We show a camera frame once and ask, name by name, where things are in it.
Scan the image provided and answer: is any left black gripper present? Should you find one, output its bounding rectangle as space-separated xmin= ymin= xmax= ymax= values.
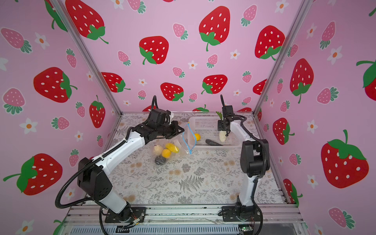
xmin=156 ymin=121 xmax=185 ymax=139

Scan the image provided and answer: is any green leaf toy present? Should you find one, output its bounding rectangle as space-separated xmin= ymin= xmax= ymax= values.
xmin=216 ymin=112 xmax=223 ymax=120

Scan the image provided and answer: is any white plastic basket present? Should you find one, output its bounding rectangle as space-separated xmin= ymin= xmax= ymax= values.
xmin=188 ymin=116 xmax=241 ymax=151

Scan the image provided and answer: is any beige garlic toy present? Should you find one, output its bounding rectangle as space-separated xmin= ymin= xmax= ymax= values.
xmin=153 ymin=145 xmax=164 ymax=156

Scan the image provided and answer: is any clear zip top bag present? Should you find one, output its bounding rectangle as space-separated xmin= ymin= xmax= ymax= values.
xmin=151 ymin=122 xmax=197 ymax=165

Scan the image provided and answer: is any black round toy food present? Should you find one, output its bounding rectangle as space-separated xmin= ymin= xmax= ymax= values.
xmin=155 ymin=156 xmax=167 ymax=165

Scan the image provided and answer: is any yellow orange toy fruit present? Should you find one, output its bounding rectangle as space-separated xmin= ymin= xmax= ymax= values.
xmin=161 ymin=149 xmax=171 ymax=159

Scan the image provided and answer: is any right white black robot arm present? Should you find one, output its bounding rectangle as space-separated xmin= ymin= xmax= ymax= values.
xmin=217 ymin=105 xmax=270 ymax=220

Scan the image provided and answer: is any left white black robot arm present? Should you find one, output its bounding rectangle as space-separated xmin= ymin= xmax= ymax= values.
xmin=55 ymin=108 xmax=185 ymax=221

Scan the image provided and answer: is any yellow lemon toy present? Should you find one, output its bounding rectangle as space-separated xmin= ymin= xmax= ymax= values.
xmin=194 ymin=133 xmax=201 ymax=141

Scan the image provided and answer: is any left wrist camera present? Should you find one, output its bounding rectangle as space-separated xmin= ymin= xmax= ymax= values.
xmin=147 ymin=108 xmax=174 ymax=125

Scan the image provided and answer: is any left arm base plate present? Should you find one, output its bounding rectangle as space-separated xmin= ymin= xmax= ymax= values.
xmin=105 ymin=207 xmax=147 ymax=223

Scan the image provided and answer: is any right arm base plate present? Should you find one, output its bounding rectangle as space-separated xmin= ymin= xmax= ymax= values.
xmin=218 ymin=205 xmax=262 ymax=222

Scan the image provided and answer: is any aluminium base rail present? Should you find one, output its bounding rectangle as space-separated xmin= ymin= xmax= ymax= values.
xmin=57 ymin=204 xmax=309 ymax=235

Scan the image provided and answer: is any right aluminium frame post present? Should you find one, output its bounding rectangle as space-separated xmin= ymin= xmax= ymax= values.
xmin=253 ymin=0 xmax=315 ymax=114

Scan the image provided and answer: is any aluminium frame post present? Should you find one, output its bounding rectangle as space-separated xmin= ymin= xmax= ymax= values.
xmin=253 ymin=0 xmax=315 ymax=114
xmin=51 ymin=0 xmax=122 ymax=116

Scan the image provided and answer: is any left aluminium frame post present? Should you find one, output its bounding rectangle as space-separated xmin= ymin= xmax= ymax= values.
xmin=51 ymin=0 xmax=122 ymax=116

